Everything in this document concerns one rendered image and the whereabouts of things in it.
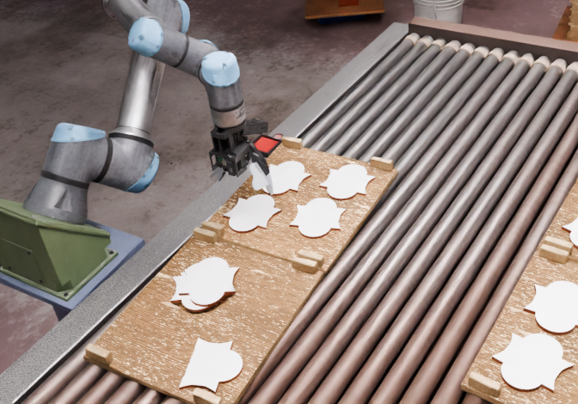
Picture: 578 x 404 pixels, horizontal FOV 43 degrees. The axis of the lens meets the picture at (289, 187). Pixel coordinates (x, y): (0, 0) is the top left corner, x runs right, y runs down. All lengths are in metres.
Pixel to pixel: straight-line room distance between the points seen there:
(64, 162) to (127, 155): 0.16
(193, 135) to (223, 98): 2.37
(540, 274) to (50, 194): 1.11
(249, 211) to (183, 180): 1.81
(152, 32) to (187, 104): 2.65
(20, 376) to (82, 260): 0.33
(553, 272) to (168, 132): 2.71
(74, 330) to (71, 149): 0.42
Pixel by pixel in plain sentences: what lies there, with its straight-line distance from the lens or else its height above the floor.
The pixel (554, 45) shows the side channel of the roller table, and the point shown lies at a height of 0.95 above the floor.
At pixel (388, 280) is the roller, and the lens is 1.64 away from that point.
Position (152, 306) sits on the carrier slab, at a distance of 1.64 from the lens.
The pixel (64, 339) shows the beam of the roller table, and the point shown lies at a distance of 1.68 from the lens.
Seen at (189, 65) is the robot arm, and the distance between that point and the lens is 1.62.
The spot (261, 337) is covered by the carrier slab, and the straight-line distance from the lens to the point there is 1.52.
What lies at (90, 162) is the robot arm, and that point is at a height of 1.11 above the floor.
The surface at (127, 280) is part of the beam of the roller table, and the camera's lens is 1.75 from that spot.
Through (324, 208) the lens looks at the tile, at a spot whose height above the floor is 0.94.
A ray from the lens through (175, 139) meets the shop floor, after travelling 3.92.
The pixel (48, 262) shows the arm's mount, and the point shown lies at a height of 0.99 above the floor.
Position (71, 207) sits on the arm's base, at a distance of 1.80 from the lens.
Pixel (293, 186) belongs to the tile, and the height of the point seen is 0.94.
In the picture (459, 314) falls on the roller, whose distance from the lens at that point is 1.57.
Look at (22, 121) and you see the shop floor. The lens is 4.48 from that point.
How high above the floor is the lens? 2.07
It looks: 37 degrees down
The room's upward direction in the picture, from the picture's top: 8 degrees counter-clockwise
